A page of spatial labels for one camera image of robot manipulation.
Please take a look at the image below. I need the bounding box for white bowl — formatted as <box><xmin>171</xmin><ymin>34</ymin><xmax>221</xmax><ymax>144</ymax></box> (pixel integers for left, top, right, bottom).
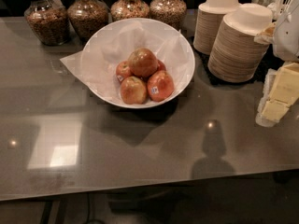
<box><xmin>79</xmin><ymin>17</ymin><xmax>196</xmax><ymax>110</ymax></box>

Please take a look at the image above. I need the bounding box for top red apple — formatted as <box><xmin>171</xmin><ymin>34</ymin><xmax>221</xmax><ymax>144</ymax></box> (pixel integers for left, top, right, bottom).
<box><xmin>127</xmin><ymin>48</ymin><xmax>158</xmax><ymax>77</ymax></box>

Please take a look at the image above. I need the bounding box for front right red apple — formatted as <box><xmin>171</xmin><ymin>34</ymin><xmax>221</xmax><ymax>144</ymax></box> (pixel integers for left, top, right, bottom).
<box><xmin>147</xmin><ymin>70</ymin><xmax>175</xmax><ymax>102</ymax></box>

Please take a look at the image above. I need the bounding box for hidden back red apple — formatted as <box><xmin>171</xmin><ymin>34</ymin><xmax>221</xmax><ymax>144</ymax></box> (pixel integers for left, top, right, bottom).
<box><xmin>158</xmin><ymin>60</ymin><xmax>166</xmax><ymax>71</ymax></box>

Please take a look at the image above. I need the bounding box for front left red apple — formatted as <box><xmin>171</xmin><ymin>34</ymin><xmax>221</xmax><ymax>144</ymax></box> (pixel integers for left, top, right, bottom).
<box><xmin>121</xmin><ymin>77</ymin><xmax>148</xmax><ymax>105</ymax></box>

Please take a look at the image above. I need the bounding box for front paper bowl stack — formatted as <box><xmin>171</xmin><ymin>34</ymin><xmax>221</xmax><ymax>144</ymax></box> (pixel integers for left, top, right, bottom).
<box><xmin>207</xmin><ymin>3</ymin><xmax>272</xmax><ymax>83</ymax></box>

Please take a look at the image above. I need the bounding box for far left cereal jar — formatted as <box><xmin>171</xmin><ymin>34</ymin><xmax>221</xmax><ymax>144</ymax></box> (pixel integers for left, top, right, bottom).
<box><xmin>24</xmin><ymin>0</ymin><xmax>70</xmax><ymax>46</ymax></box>

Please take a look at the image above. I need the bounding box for back paper bowl stack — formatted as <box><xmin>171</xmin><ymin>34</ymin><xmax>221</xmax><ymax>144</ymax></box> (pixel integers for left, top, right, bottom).
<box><xmin>193</xmin><ymin>0</ymin><xmax>240</xmax><ymax>55</ymax></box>

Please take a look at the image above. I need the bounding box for left small red apple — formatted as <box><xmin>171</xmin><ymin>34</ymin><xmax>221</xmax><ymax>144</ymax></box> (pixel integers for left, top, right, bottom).
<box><xmin>115</xmin><ymin>61</ymin><xmax>133</xmax><ymax>83</ymax></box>

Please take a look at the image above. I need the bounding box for paper bowl stack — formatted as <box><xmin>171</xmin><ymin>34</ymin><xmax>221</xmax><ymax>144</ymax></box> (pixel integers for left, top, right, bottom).
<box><xmin>193</xmin><ymin>0</ymin><xmax>240</xmax><ymax>55</ymax></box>
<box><xmin>207</xmin><ymin>3</ymin><xmax>272</xmax><ymax>83</ymax></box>

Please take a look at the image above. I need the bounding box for cereal jar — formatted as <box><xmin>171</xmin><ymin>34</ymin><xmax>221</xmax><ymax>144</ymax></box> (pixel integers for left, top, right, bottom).
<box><xmin>67</xmin><ymin>0</ymin><xmax>108</xmax><ymax>42</ymax></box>
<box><xmin>110</xmin><ymin>0</ymin><xmax>150</xmax><ymax>21</ymax></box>
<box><xmin>24</xmin><ymin>0</ymin><xmax>70</xmax><ymax>46</ymax></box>
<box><xmin>149</xmin><ymin>0</ymin><xmax>187</xmax><ymax>30</ymax></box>

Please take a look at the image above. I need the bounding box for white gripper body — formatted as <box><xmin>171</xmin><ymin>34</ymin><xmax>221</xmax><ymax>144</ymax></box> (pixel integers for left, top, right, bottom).
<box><xmin>272</xmin><ymin>0</ymin><xmax>299</xmax><ymax>62</ymax></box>

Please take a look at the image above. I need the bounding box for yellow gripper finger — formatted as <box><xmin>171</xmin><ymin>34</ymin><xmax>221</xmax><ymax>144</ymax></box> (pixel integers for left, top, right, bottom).
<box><xmin>255</xmin><ymin>62</ymin><xmax>299</xmax><ymax>127</ymax></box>
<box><xmin>254</xmin><ymin>23</ymin><xmax>276</xmax><ymax>45</ymax></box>

